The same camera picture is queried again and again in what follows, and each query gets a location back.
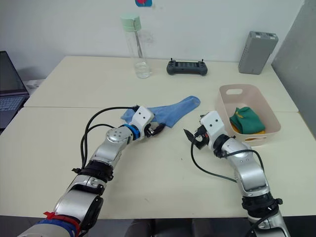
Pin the grey rectangular box device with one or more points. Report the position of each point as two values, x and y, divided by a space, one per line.
256 53

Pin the dark laptop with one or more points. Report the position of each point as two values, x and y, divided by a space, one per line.
10 86

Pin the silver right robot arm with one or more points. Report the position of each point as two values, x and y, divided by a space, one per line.
249 170

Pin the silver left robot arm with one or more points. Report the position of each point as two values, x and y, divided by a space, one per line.
111 150

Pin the yellow sock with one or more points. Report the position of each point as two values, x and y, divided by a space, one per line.
262 132

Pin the blue and red wall sticker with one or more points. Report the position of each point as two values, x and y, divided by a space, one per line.
143 2

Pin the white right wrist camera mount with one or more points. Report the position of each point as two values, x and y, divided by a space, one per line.
212 123

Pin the light blue sock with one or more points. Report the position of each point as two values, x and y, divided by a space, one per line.
187 102
170 121

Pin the pale pink plastic bin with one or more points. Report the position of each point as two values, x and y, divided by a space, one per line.
223 103

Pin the dark grey handheld controller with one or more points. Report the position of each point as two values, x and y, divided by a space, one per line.
186 67

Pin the grey partition panel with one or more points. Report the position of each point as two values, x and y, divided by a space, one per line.
296 61

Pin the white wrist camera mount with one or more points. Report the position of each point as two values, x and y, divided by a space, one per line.
212 123
142 116

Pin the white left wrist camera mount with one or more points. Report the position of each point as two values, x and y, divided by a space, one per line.
142 116

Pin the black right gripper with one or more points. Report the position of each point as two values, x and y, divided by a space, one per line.
201 139

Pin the green sock with orange stripe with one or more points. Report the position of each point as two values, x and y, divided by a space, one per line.
243 111
251 123

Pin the clear bottle with green lid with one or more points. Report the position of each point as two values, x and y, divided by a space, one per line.
138 49

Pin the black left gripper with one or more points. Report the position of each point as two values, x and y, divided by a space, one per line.
151 130

